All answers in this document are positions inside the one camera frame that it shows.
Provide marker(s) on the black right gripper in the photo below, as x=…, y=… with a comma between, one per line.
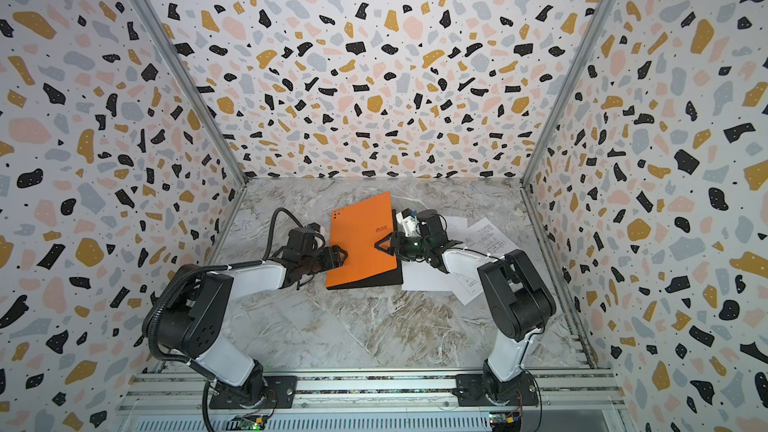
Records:
x=405, y=244

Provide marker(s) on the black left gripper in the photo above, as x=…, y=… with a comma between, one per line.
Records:
x=332, y=260

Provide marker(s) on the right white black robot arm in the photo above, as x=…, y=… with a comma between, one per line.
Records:
x=519, y=301

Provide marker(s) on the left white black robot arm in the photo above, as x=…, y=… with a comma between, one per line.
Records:
x=185, y=322

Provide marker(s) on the left green circuit board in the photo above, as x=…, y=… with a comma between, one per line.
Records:
x=248, y=423

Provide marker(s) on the right circuit board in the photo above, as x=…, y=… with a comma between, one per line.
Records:
x=506, y=421

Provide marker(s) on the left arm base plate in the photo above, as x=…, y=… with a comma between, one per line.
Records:
x=258, y=393

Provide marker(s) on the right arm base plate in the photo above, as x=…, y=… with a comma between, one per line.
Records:
x=476, y=390

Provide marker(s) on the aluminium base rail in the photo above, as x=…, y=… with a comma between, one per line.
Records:
x=380, y=400

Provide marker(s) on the aluminium corner post left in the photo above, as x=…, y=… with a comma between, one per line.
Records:
x=164, y=44

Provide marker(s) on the aluminium corner post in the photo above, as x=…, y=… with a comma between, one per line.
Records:
x=164, y=44
x=595, y=27

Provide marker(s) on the aluminium corner post right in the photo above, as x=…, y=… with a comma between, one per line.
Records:
x=595, y=27

